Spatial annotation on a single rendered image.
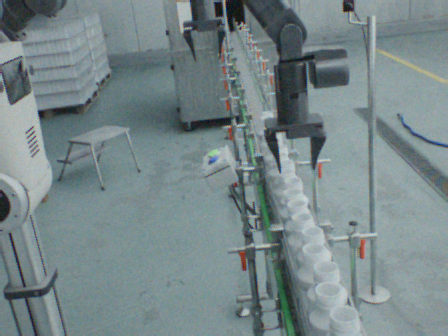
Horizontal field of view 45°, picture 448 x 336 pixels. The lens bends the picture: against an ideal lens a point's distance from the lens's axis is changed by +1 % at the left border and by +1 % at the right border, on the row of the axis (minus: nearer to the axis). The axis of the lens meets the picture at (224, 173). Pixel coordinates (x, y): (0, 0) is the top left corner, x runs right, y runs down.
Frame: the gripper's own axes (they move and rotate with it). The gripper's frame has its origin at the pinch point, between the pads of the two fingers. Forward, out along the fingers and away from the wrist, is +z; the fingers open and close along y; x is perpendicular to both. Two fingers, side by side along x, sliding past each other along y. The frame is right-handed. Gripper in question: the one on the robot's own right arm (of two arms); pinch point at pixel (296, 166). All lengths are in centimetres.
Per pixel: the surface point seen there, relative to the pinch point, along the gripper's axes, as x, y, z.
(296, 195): 3.9, 0.1, 7.6
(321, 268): -22.5, 0.1, 8.5
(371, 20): 132, 50, -10
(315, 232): -10.9, 1.2, 8.4
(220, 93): 469, -19, 85
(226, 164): 41.4, -13.8, 12.9
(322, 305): -31.2, -1.5, 9.0
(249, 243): -0.6, -10.3, 14.8
